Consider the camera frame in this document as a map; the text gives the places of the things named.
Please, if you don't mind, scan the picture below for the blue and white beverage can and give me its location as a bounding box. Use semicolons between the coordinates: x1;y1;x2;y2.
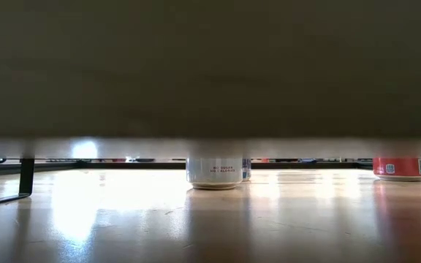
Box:
242;158;252;181

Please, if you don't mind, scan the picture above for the black metal shelf leg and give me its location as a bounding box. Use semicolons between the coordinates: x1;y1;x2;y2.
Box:
0;157;35;208

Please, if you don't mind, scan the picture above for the black metal table frame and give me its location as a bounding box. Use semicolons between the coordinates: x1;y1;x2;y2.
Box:
0;161;421;178

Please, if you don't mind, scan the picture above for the red beverage can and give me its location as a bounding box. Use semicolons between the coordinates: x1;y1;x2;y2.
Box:
372;157;421;183

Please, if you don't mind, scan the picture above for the white can with black lid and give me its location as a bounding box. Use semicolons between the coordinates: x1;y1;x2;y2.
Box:
186;157;243;190

